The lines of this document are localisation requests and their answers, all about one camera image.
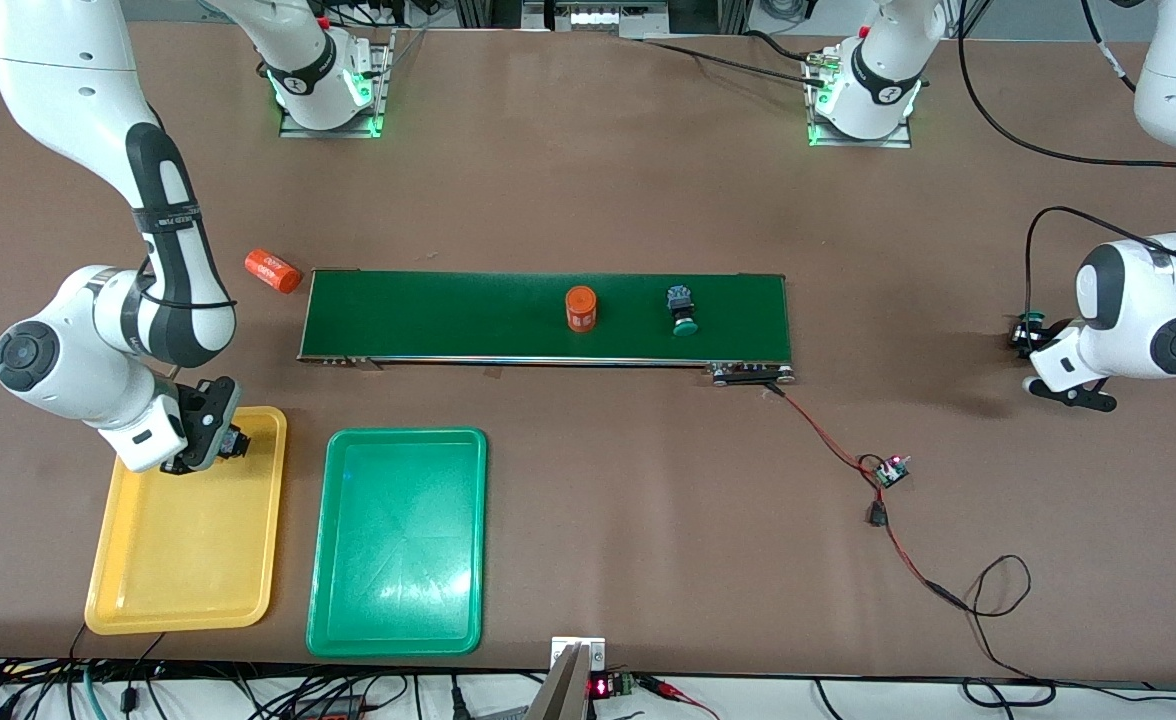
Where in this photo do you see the orange cylinder marked 4680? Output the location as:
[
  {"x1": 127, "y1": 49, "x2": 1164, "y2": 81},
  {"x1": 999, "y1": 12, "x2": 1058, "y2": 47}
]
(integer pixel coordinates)
[
  {"x1": 564, "y1": 285, "x2": 600, "y2": 333},
  {"x1": 244, "y1": 248, "x2": 304, "y2": 294}
]

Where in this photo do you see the yellow plastic tray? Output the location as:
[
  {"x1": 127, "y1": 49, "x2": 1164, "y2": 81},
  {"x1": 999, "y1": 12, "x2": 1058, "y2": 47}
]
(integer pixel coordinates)
[{"x1": 84, "y1": 406, "x2": 288, "y2": 636}]

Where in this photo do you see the green plastic tray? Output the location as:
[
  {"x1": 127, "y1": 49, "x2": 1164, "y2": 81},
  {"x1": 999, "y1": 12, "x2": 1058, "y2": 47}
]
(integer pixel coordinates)
[{"x1": 306, "y1": 427, "x2": 489, "y2": 658}]

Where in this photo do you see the green belt conveyor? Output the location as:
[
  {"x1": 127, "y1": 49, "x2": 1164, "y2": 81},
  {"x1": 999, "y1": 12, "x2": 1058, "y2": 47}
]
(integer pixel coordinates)
[{"x1": 298, "y1": 268, "x2": 797, "y2": 387}]

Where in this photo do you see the red clip lead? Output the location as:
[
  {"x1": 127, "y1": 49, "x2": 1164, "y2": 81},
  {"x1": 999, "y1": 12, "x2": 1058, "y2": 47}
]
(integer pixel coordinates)
[{"x1": 638, "y1": 675, "x2": 721, "y2": 720}]

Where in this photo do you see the grey equipment with white label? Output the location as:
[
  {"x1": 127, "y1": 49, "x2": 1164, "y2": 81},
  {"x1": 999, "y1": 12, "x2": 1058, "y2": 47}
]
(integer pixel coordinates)
[{"x1": 523, "y1": 0, "x2": 671, "y2": 39}]

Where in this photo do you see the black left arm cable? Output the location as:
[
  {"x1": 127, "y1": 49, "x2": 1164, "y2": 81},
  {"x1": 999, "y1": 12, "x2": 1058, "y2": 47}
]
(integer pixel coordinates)
[{"x1": 956, "y1": 0, "x2": 1176, "y2": 326}]

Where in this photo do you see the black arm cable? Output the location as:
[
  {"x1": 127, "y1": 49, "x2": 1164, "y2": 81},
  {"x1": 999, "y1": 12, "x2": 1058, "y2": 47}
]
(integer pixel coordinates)
[
  {"x1": 133, "y1": 285, "x2": 239, "y2": 313},
  {"x1": 956, "y1": 0, "x2": 1176, "y2": 326}
]

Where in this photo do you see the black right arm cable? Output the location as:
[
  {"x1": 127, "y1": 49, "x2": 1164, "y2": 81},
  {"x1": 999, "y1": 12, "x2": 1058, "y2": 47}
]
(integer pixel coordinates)
[{"x1": 133, "y1": 285, "x2": 239, "y2": 313}]

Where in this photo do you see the red and black wire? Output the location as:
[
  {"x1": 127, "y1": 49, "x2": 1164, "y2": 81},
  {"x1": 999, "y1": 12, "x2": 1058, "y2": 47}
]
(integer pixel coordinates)
[{"x1": 763, "y1": 383, "x2": 969, "y2": 611}]

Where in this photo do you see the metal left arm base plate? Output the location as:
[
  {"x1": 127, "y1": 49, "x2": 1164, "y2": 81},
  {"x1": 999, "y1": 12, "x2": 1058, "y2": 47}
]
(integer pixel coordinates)
[{"x1": 806, "y1": 45, "x2": 914, "y2": 149}]

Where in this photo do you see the thin black looped cable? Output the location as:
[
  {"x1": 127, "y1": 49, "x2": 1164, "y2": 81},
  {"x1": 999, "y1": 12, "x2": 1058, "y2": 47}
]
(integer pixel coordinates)
[{"x1": 948, "y1": 555, "x2": 1176, "y2": 706}]

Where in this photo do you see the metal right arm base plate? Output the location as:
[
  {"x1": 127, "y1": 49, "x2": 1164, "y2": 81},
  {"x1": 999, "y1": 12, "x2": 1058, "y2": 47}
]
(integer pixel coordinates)
[{"x1": 278, "y1": 28, "x2": 395, "y2": 139}]

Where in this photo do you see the black table cable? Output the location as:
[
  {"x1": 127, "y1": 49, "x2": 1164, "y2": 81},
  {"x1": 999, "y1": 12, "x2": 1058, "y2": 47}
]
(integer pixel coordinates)
[{"x1": 638, "y1": 30, "x2": 831, "y2": 89}]

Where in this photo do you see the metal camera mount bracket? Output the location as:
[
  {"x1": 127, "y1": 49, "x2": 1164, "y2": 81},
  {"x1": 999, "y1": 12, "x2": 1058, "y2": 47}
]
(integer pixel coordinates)
[{"x1": 523, "y1": 637, "x2": 609, "y2": 720}]

